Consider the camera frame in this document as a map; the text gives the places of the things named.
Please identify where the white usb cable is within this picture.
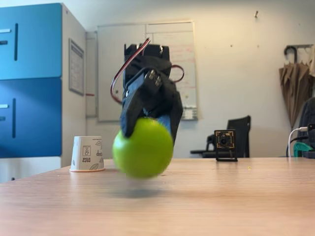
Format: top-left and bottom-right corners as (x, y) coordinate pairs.
(287, 127), (308, 159)

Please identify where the green table clamp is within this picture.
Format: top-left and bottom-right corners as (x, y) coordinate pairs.
(292, 142), (312, 158)

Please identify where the framed paper notice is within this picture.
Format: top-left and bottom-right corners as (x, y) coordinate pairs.
(68, 38), (85, 96)

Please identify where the green foam ball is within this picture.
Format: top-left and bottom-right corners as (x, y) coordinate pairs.
(112, 117), (174, 179)

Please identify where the black office chair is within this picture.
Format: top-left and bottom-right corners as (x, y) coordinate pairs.
(190, 115), (252, 158)

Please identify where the wall coat rack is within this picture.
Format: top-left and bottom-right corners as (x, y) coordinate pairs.
(283, 44), (315, 62)

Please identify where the white printed paper cup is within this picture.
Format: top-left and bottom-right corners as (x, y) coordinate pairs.
(69, 136), (106, 173)

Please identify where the red servo cable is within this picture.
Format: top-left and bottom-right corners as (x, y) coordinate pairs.
(110, 37), (151, 104)
(170, 64), (186, 84)

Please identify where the blue and white locker cabinet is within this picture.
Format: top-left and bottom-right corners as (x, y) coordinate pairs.
(0, 2), (87, 184)

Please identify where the beige folded umbrella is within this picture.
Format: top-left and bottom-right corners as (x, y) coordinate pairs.
(279, 61), (315, 130)

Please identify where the wall whiteboard with red writing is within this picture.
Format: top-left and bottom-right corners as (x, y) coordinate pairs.
(97, 21), (199, 122)

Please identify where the grey narrow wall panel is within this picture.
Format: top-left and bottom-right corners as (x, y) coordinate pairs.
(85, 30), (98, 118)

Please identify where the black camera module on stand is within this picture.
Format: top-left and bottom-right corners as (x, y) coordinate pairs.
(214, 129), (238, 162)

